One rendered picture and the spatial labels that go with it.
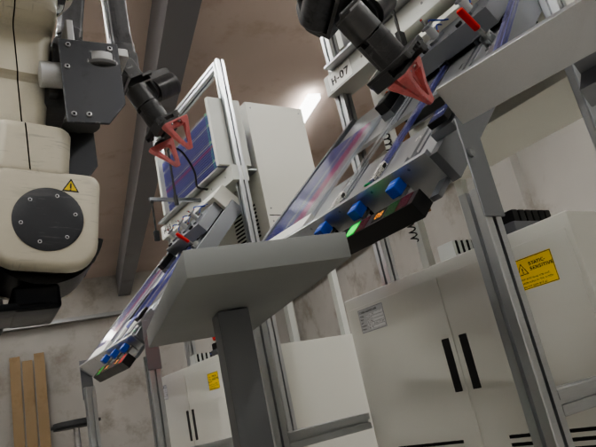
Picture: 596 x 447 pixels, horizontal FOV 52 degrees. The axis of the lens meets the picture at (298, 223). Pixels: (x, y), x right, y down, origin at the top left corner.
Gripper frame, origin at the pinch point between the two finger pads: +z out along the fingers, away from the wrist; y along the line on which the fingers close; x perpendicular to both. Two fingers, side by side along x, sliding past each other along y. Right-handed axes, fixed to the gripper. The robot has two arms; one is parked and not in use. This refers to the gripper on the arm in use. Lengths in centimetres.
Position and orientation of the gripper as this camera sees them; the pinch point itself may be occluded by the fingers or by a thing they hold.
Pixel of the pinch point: (428, 98)
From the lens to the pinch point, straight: 107.7
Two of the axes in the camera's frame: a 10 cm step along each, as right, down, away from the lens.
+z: 7.1, 6.8, 1.8
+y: -5.3, 3.6, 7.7
